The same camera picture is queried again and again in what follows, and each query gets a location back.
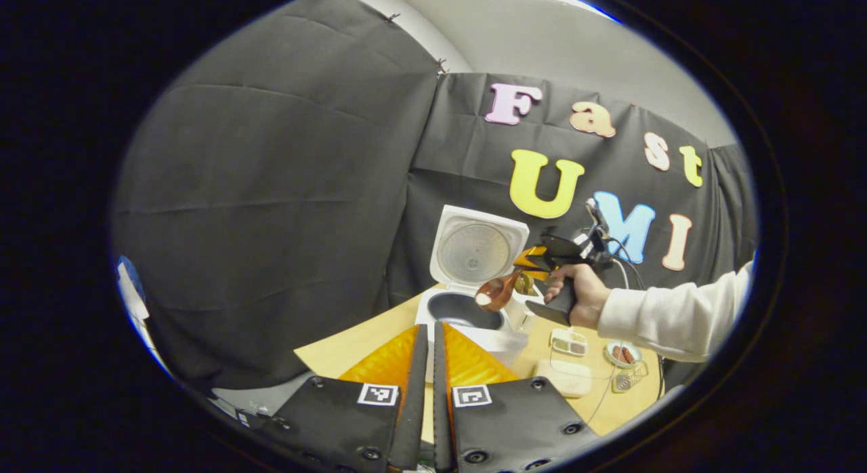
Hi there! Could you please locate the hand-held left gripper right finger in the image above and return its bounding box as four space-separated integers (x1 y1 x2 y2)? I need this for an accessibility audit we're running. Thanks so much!
433 322 600 473

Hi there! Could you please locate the clear box of rice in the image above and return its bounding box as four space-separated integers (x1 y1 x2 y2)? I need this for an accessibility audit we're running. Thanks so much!
535 356 593 398

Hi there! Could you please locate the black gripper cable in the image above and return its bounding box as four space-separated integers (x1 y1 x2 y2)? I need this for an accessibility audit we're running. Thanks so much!
606 237 668 400

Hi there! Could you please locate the metal mesh chopstick holder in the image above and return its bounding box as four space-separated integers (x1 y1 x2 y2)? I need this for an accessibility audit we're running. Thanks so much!
612 363 649 394

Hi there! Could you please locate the black backdrop cloth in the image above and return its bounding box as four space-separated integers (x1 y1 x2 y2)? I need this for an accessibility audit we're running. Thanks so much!
112 0 756 391

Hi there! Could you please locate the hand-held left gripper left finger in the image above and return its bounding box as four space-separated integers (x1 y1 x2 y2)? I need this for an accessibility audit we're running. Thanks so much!
254 324 429 473

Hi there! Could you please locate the wooden spoon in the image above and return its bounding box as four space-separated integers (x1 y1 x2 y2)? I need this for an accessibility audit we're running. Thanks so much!
474 268 526 313

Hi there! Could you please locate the pale green plate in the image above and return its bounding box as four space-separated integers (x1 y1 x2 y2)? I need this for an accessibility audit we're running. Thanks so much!
605 341 643 369

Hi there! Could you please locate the white rice cooker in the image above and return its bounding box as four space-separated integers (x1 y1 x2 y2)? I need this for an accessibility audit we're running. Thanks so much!
415 205 530 382

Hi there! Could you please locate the white divided bean dish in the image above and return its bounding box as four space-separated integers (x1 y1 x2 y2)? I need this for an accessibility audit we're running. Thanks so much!
550 328 589 357

